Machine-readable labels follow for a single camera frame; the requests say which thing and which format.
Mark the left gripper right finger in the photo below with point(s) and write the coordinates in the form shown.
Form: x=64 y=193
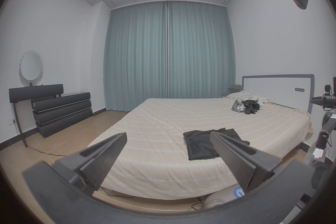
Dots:
x=244 y=162

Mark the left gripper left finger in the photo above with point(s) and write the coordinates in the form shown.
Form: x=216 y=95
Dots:
x=89 y=165

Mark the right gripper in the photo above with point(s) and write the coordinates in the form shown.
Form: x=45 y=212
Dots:
x=319 y=100

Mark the black garment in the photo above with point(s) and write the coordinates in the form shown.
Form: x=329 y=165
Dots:
x=199 y=144

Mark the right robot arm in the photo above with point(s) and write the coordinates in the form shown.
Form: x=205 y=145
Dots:
x=329 y=123

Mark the pile of clothes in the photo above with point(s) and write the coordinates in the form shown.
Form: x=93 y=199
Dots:
x=249 y=107

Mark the bed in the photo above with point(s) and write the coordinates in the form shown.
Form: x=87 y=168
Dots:
x=162 y=133

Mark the black chest of drawers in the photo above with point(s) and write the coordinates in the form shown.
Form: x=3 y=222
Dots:
x=63 y=115

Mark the white printed pillow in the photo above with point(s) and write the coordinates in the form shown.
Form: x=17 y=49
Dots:
x=245 y=95

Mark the grey bedside table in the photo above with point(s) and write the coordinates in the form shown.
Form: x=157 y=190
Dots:
x=233 y=89

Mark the black dressing table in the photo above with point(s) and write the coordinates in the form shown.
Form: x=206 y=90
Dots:
x=36 y=91

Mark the blue-green curtain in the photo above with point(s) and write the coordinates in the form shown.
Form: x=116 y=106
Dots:
x=199 y=55
x=136 y=60

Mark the round wall mirror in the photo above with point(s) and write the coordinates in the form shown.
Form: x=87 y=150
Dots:
x=31 y=66

